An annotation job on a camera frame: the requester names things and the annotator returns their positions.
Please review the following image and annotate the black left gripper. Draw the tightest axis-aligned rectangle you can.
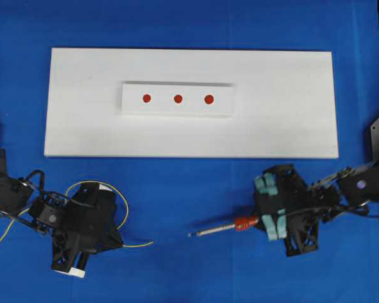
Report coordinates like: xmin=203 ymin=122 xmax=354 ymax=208
xmin=28 ymin=184 xmax=123 ymax=278

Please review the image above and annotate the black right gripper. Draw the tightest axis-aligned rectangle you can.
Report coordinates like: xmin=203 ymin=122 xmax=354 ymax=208
xmin=253 ymin=164 xmax=342 ymax=256

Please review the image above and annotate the yellow solder wire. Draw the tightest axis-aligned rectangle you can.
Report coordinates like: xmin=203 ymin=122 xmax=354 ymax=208
xmin=0 ymin=180 xmax=154 ymax=253

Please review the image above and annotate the red soldering iron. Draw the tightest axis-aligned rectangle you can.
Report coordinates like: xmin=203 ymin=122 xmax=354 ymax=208
xmin=188 ymin=217 xmax=260 ymax=237

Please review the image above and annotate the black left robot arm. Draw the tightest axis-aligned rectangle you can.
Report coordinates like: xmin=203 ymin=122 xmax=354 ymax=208
xmin=0 ymin=149 xmax=99 ymax=278

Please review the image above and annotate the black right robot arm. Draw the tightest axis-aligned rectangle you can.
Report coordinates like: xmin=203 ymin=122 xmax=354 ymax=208
xmin=66 ymin=160 xmax=379 ymax=256

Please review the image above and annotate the red dot mark right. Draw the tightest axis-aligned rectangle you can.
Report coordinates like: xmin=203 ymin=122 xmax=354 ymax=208
xmin=204 ymin=95 xmax=214 ymax=105

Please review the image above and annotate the red dot mark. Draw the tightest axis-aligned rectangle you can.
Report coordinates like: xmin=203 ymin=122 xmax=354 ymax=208
xmin=142 ymin=94 xmax=152 ymax=103
xmin=173 ymin=95 xmax=183 ymax=104
xmin=204 ymin=95 xmax=214 ymax=105

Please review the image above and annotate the red dot mark left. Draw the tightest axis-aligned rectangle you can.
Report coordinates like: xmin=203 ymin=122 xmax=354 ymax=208
xmin=142 ymin=94 xmax=152 ymax=103

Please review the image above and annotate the red dot mark middle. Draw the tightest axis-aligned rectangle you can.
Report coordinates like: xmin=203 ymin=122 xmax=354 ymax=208
xmin=173 ymin=95 xmax=183 ymax=104

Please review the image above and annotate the blue table cloth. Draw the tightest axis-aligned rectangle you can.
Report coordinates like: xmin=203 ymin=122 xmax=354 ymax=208
xmin=0 ymin=1 xmax=379 ymax=302

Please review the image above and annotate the white foam board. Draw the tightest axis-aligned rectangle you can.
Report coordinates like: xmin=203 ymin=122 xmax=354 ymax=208
xmin=44 ymin=48 xmax=339 ymax=159

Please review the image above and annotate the small white raised block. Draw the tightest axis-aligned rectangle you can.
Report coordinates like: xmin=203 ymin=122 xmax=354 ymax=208
xmin=121 ymin=82 xmax=235 ymax=117

